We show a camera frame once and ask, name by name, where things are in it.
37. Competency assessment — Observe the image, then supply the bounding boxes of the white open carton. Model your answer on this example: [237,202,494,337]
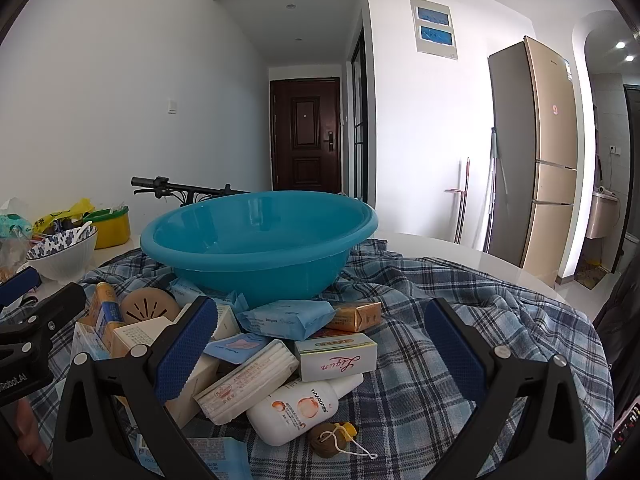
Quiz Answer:
[72,322,118,361]

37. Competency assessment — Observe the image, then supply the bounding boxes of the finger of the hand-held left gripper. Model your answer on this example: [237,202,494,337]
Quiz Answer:
[0,282,87,362]
[0,266,42,307]

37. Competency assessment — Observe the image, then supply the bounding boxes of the beige cabinet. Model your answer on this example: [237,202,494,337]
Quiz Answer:
[590,190,624,239]

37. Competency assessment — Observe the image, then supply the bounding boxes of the gold refrigerator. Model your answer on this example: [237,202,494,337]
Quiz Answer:
[487,36,580,288]

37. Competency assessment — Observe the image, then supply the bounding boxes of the white spoon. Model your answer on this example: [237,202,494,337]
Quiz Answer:
[62,221,94,244]

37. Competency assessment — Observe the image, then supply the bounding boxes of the white wall electrical panel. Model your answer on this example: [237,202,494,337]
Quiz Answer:
[410,0,459,61]

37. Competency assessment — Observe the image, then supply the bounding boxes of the orange wrapped packet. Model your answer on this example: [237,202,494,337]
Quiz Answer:
[324,301,383,333]

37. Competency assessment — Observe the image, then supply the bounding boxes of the cotton swab pack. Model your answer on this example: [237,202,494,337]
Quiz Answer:
[192,339,300,426]

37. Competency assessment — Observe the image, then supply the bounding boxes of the dark cloth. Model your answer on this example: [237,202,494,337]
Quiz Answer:
[592,255,640,411]

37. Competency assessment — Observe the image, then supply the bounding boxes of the dark brown door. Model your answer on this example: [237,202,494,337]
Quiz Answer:
[270,78,342,193]

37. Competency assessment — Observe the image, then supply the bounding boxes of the black bicycle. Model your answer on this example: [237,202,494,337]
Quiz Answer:
[131,176,251,209]

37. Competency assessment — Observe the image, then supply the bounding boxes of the black framed glass door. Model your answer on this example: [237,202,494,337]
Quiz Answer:
[350,27,377,206]

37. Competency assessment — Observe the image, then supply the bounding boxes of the brown round slotted disc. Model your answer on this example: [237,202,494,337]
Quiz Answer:
[120,287,182,325]

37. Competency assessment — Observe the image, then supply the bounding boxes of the large light blue packet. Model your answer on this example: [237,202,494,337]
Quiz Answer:
[236,300,337,338]

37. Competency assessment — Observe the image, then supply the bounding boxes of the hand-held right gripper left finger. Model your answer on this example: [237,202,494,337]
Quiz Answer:
[52,296,236,480]

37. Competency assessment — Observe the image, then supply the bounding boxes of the white box gold stripe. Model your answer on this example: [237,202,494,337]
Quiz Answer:
[294,332,378,382]

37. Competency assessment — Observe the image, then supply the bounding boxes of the clear plastic bag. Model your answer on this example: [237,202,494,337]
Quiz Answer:
[0,197,37,282]

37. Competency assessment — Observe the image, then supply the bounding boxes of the yellow plastic bag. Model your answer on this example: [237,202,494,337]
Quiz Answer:
[32,199,96,234]

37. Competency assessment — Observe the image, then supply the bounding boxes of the white lotion bottle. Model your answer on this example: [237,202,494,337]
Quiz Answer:
[246,372,365,447]

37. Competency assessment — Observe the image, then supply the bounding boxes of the pink handled mop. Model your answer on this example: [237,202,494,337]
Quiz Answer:
[446,157,472,245]

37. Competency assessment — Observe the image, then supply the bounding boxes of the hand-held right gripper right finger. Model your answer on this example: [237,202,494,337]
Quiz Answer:
[424,297,588,480]

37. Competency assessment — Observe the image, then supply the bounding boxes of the light blue pink packet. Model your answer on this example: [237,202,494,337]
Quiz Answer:
[202,332,273,363]

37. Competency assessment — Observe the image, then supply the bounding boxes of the cream cardboard box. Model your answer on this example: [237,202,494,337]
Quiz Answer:
[165,355,221,428]
[112,316,173,358]

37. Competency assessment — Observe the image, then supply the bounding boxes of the person's left hand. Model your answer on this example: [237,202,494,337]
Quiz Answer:
[12,400,52,467]

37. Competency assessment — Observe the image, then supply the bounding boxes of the pale blue printed box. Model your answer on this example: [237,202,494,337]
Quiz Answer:
[137,435,253,480]

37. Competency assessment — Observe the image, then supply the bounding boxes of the blue floral ceramic bowl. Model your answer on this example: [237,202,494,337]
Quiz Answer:
[26,225,98,283]

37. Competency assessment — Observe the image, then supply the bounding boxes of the brown sachet with string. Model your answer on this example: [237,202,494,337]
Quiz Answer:
[307,421,379,460]

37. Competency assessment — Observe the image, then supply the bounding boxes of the grey handled mop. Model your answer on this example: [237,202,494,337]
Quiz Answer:
[482,127,509,254]

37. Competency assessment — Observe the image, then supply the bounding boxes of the yellow container green lid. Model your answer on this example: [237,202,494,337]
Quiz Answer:
[95,207,132,250]

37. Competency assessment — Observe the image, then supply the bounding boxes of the brown doormat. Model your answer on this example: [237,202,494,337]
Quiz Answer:
[574,265,612,291]

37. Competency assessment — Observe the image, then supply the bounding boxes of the blue plaid cloth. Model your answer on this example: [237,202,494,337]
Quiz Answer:
[0,237,615,480]

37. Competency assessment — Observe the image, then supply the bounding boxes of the teal tissue pack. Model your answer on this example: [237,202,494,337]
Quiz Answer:
[0,212,34,239]

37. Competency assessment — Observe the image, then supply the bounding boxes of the blue plastic basin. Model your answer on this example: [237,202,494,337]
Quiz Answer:
[140,190,379,307]

